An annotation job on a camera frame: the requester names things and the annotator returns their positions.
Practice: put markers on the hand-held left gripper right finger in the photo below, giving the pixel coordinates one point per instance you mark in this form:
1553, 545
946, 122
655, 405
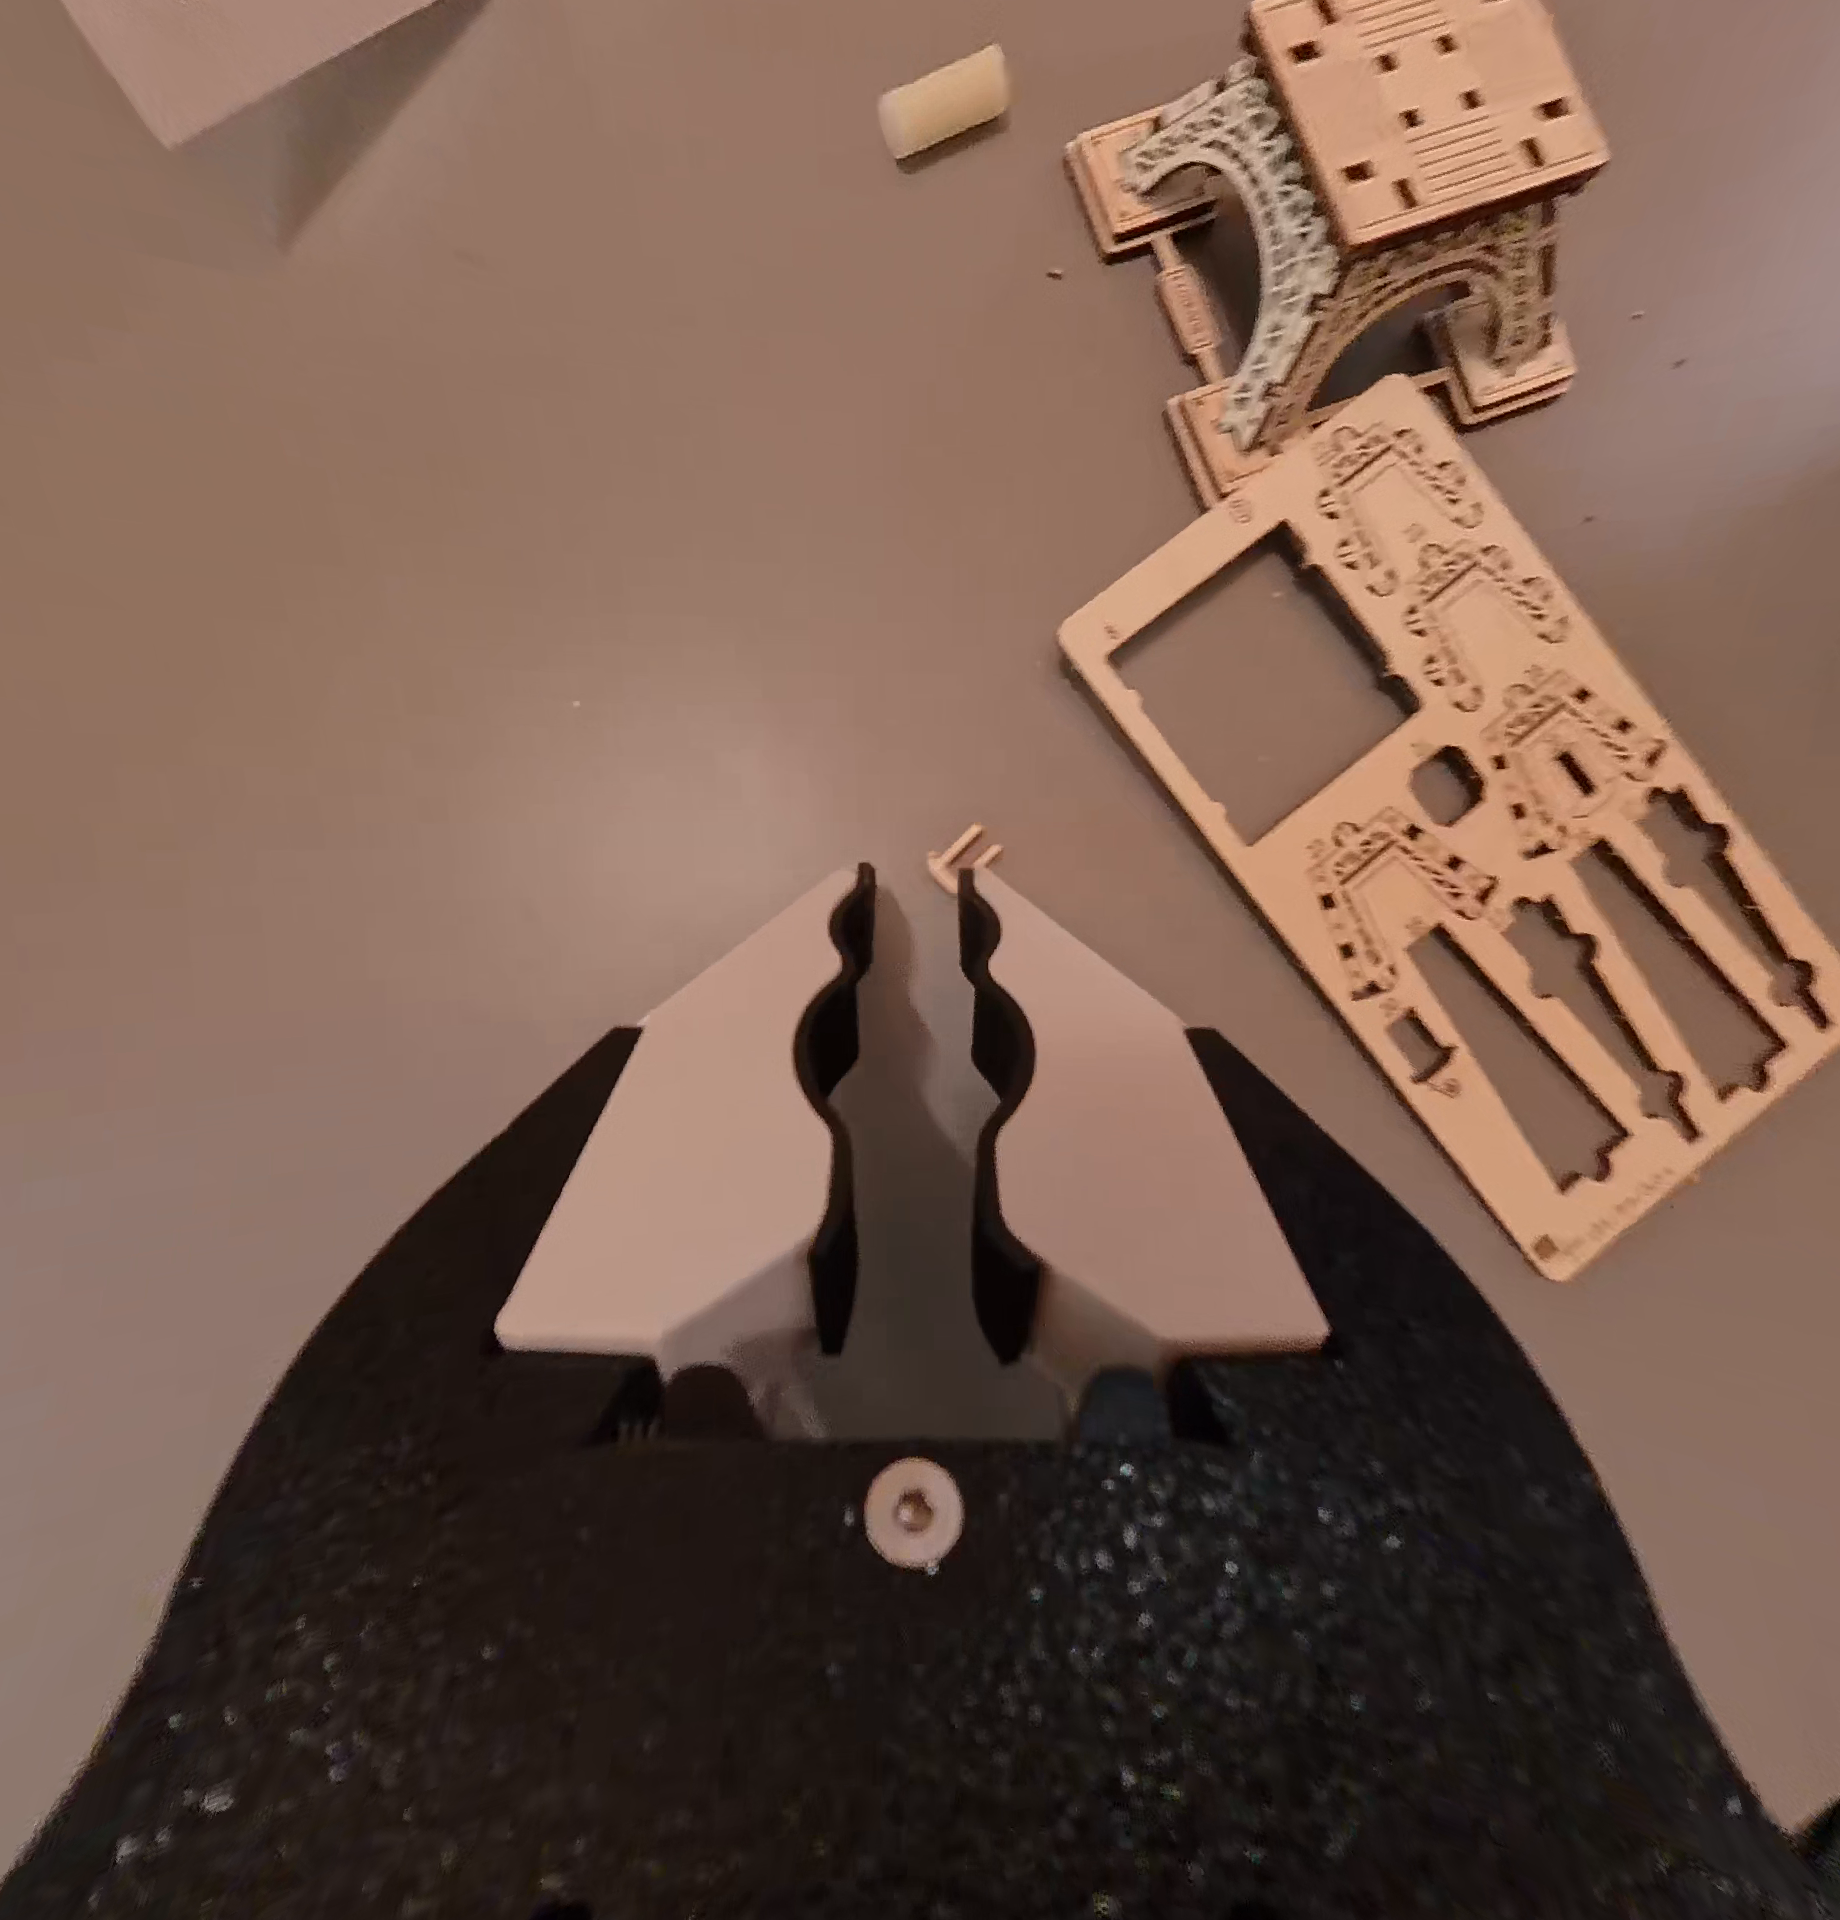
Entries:
1144, 1185

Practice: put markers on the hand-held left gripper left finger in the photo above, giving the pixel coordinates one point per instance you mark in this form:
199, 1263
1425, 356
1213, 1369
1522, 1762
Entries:
680, 1185

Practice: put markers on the wooden cut-out parts sheet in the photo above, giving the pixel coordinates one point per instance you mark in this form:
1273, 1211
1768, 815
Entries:
1310, 885

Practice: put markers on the small wooden puzzle piece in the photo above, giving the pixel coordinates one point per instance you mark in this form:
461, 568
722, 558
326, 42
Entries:
963, 858

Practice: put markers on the grey desk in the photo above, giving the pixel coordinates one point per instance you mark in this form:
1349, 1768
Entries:
411, 601

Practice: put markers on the wooden tower base model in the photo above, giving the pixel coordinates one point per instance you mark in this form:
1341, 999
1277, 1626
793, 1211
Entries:
1385, 151

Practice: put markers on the small white wax block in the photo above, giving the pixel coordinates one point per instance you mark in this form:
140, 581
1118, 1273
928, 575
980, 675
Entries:
944, 102

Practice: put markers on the paper instruction sheet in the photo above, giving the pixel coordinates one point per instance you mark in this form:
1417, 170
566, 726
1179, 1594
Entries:
261, 60

